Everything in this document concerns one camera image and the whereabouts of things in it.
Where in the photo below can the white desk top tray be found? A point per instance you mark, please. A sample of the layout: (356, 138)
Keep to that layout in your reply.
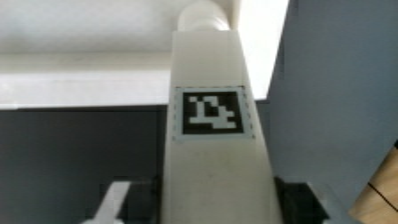
(75, 26)

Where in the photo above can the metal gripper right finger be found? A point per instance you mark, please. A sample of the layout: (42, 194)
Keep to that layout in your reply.
(308, 206)

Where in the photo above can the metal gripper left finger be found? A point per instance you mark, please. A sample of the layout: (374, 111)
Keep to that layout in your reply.
(129, 205)

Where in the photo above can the white leg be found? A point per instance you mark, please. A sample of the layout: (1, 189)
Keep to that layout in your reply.
(217, 186)

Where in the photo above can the white front guide rail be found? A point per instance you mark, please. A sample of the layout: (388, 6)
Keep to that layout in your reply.
(84, 80)

